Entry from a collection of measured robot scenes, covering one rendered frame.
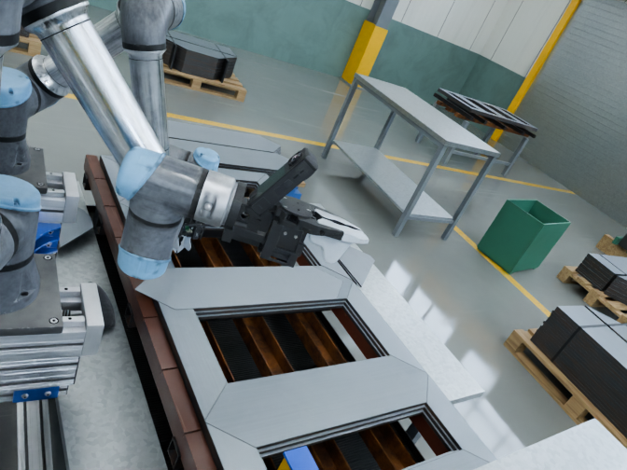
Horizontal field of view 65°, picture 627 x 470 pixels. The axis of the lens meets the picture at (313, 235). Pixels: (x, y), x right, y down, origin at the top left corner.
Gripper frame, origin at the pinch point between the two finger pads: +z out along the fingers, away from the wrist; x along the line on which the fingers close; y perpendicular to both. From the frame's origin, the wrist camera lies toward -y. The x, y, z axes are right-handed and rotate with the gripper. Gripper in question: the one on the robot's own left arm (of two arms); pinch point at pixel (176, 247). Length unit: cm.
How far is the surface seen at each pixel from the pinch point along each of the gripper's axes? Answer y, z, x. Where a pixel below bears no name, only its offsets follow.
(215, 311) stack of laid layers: 27.8, 2.0, 3.6
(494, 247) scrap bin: -100, 73, 361
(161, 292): 19.8, 0.7, -10.0
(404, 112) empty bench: -190, -7, 262
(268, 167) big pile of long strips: -66, 1, 66
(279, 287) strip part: 20.1, 0.9, 28.9
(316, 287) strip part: 21.0, 0.9, 43.7
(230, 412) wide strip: 62, 1, -5
